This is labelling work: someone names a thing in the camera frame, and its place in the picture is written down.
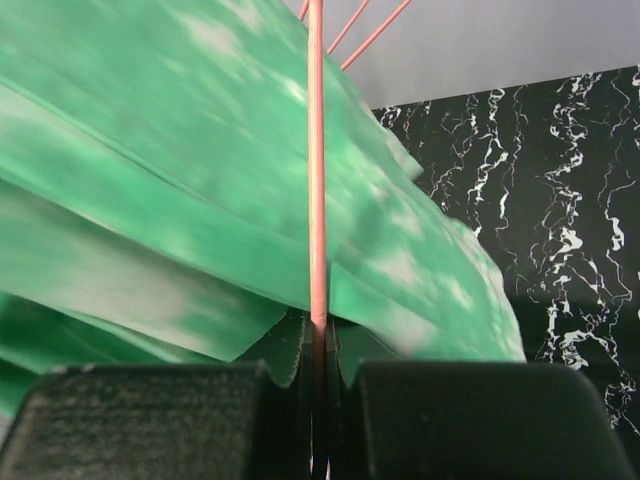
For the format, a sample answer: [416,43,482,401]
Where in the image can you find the green and white trousers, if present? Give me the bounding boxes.
[1,1,525,416]

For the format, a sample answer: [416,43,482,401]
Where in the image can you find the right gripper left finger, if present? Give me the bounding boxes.
[1,314,311,479]

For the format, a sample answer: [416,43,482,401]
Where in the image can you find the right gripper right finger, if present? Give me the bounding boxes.
[326,320,636,479]

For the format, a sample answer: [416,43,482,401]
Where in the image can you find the pink wire hanger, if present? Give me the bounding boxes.
[326,0,413,70]
[297,0,332,480]

